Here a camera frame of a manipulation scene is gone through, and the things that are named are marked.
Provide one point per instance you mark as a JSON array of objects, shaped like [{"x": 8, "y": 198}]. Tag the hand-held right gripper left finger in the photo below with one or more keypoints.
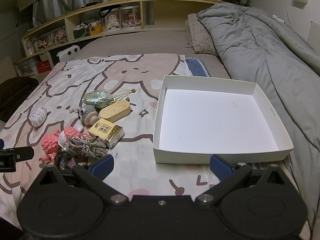
[{"x": 103, "y": 167}]

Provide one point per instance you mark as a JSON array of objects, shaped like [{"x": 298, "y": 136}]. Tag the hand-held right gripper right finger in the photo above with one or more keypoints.
[{"x": 221, "y": 167}]

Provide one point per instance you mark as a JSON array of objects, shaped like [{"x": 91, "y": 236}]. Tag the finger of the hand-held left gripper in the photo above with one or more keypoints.
[
  {"x": 1, "y": 143},
  {"x": 20, "y": 153}
]

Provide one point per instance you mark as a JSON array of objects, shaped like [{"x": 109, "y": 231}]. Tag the pink crochet doll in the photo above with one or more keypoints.
[{"x": 51, "y": 141}]

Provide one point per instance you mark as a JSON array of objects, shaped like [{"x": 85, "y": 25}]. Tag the yellow tissue pack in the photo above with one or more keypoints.
[{"x": 105, "y": 132}]

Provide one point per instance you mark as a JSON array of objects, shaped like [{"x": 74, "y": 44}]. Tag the dark crochet toy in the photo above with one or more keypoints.
[{"x": 65, "y": 160}]

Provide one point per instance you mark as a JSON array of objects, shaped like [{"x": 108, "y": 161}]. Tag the white crochet mouse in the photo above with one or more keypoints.
[{"x": 38, "y": 116}]

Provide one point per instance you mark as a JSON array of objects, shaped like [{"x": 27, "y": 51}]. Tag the white cardboard box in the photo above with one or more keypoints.
[{"x": 215, "y": 120}]

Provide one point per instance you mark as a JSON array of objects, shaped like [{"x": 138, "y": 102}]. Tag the grey crochet mouse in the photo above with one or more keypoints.
[{"x": 87, "y": 113}]

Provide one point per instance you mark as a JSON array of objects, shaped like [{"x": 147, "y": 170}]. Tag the oval wooden box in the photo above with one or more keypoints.
[{"x": 115, "y": 111}]

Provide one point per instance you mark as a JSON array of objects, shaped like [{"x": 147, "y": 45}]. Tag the blue floral brocade pouch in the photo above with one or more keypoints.
[{"x": 97, "y": 100}]

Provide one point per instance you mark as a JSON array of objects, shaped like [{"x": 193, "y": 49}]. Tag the dark chair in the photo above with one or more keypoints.
[{"x": 15, "y": 92}]

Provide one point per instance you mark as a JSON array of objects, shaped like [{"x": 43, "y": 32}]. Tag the clear storage bin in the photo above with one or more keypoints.
[{"x": 26, "y": 67}]

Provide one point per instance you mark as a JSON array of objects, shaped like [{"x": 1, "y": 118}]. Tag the red box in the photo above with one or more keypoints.
[{"x": 43, "y": 67}]

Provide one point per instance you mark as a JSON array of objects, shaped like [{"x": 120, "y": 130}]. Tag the cartoon printed blanket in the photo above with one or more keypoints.
[{"x": 125, "y": 80}]

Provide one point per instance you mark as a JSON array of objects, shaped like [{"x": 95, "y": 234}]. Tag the white woven basket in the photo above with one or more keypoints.
[{"x": 43, "y": 56}]

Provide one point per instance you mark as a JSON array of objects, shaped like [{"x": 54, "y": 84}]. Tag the blue striped towel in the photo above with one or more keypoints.
[{"x": 198, "y": 67}]

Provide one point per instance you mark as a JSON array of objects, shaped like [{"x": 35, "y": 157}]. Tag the white device with dark eyes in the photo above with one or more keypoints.
[{"x": 68, "y": 53}]

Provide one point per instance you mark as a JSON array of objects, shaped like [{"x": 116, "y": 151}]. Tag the row of boxed figurines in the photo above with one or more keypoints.
[{"x": 47, "y": 40}]

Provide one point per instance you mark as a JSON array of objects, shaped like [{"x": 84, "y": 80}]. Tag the grey duvet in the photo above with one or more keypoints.
[{"x": 262, "y": 45}]

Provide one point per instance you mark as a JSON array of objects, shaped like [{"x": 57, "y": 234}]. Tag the fuzzy beige pillow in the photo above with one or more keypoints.
[{"x": 197, "y": 36}]

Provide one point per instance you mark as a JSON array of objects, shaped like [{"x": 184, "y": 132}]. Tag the dark box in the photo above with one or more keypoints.
[{"x": 79, "y": 33}]

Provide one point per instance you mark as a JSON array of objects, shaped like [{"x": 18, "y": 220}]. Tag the small yellow bag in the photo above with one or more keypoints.
[{"x": 95, "y": 29}]

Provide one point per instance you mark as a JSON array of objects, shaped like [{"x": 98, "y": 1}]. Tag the wooden headboard shelf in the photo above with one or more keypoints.
[{"x": 160, "y": 3}]

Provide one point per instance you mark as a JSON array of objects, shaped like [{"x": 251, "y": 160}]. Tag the white wall socket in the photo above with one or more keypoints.
[{"x": 278, "y": 18}]

